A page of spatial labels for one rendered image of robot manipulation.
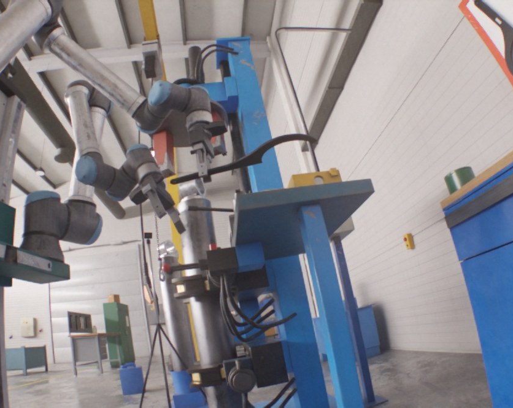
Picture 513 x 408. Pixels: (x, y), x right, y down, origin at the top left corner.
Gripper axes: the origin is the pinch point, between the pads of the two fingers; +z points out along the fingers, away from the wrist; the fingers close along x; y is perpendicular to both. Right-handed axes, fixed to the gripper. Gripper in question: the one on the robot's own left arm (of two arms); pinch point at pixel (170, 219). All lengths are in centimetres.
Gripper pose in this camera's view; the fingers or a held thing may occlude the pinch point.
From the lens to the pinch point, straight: 101.6
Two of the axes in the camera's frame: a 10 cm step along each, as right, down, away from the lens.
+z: 5.4, 7.1, -4.5
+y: 8.1, -5.8, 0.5
